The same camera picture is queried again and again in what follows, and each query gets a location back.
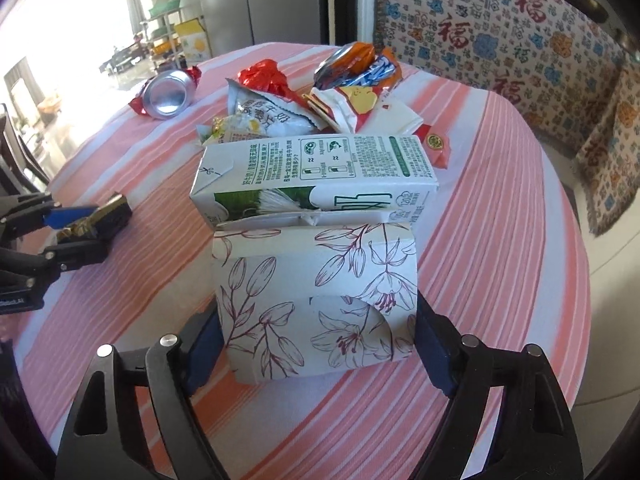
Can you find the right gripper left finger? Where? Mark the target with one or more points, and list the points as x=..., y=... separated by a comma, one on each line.
x=103, y=437

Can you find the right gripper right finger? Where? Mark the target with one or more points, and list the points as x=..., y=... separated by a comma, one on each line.
x=534, y=436

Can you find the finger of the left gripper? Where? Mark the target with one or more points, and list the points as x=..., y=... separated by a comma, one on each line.
x=70, y=254
x=109, y=217

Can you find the small gold wrapper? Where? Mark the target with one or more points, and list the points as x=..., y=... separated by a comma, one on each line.
x=78, y=231

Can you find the crushed silver red can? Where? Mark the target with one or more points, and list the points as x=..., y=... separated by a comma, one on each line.
x=168, y=94

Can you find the yellow white candy wrapper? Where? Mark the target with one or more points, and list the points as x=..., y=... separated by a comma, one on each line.
x=232, y=128

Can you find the white green snack bag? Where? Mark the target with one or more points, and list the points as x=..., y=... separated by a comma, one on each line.
x=277, y=116

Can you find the floral white paper box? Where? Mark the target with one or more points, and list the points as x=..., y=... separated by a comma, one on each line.
x=301, y=301

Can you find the red plastic bag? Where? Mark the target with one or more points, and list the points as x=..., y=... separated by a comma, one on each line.
x=265, y=76

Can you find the crushed red white paper cup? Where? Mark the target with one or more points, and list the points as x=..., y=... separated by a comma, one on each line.
x=365, y=110

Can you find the green white milk carton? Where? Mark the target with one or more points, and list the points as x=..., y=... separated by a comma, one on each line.
x=323, y=172

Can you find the crushed orange blue can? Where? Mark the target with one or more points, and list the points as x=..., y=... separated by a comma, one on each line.
x=359, y=64

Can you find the red snack wrapper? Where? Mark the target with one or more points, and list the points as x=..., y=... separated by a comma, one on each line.
x=436, y=147

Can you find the pink striped tablecloth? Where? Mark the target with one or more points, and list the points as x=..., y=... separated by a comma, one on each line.
x=500, y=253

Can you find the yellow white cardboard box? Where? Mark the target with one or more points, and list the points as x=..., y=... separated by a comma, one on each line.
x=194, y=41

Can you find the storage shelf rack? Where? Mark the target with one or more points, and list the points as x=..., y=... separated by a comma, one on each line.
x=154, y=28

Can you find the grey refrigerator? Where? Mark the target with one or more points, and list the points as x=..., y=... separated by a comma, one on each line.
x=235, y=24

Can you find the patterned fu character cloth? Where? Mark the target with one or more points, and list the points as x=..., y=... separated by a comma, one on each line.
x=556, y=66

